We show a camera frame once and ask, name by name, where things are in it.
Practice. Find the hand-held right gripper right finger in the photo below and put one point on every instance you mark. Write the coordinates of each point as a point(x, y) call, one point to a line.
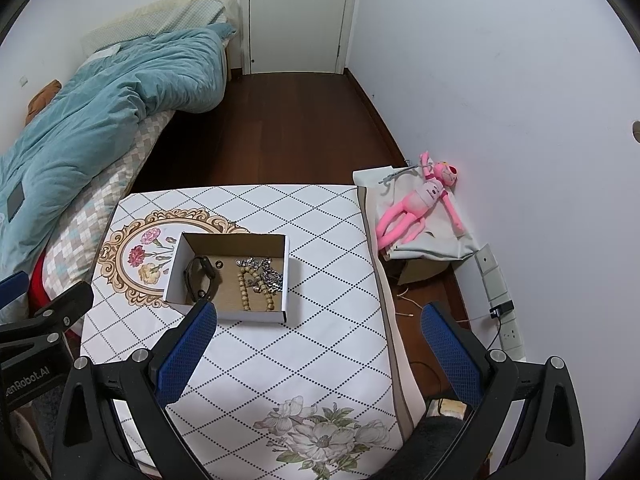
point(452, 355)

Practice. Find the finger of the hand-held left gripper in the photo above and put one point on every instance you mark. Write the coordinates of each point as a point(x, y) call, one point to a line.
point(14, 287)
point(70, 302)

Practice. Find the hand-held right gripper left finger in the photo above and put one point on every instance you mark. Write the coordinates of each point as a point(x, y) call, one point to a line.
point(186, 352)

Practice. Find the cardboard box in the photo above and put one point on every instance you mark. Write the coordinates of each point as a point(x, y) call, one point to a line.
point(227, 252)

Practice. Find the red cloth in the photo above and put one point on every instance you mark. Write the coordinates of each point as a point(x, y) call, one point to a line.
point(42, 280)

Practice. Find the black charger plug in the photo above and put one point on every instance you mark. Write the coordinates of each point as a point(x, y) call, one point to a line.
point(501, 309)

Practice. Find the grey power strip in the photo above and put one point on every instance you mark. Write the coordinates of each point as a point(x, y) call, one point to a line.
point(492, 272)

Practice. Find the checkered bed sheet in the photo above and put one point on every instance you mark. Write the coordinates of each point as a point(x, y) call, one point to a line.
point(100, 210)

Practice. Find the grey cloth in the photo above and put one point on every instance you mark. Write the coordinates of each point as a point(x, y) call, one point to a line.
point(440, 245)

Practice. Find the floral diamond-pattern tablecloth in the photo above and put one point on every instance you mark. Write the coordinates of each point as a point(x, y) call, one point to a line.
point(320, 335)

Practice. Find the pink plush toy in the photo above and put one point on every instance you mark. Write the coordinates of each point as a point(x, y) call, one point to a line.
point(415, 205)

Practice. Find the light blue quilt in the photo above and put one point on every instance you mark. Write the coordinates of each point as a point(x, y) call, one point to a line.
point(100, 125)

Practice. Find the brown plush toy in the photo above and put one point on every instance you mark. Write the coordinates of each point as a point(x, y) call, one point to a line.
point(42, 100)

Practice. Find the pale striped pillow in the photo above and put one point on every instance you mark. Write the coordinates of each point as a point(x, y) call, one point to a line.
point(165, 15)

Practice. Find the white door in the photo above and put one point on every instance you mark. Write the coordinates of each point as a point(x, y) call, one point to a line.
point(300, 15)

